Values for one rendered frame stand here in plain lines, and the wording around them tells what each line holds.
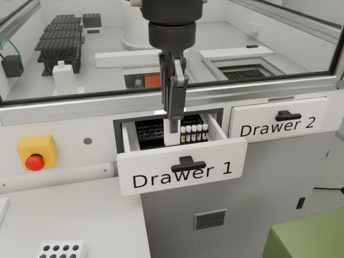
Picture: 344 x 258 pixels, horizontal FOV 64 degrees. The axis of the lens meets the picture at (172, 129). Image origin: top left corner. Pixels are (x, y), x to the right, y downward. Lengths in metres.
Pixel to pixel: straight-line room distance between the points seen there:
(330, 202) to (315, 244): 1.41
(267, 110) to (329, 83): 0.20
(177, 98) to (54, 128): 0.37
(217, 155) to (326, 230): 0.25
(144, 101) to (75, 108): 0.16
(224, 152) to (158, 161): 0.15
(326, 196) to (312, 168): 0.93
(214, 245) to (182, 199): 0.33
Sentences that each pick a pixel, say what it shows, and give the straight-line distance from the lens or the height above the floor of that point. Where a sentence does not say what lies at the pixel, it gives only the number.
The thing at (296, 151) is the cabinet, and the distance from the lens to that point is 0.98.
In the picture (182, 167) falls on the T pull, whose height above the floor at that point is 0.91.
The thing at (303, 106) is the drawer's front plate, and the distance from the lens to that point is 0.86.
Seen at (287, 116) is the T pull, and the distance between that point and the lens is 0.80.
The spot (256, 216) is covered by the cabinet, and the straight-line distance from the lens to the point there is 1.14.
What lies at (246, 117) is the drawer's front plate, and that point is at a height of 0.90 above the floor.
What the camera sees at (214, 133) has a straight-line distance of 0.75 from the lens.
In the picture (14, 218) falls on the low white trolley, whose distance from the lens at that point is 0.77.
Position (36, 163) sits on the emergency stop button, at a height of 0.88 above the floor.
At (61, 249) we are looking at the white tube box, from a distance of 0.63.
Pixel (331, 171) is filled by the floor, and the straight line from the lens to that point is 2.21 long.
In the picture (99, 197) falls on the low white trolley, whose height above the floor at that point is 0.76.
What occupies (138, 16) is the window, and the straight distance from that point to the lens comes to 0.64.
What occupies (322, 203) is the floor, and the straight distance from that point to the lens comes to 1.94.
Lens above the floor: 1.29
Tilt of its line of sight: 33 degrees down
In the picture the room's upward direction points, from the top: straight up
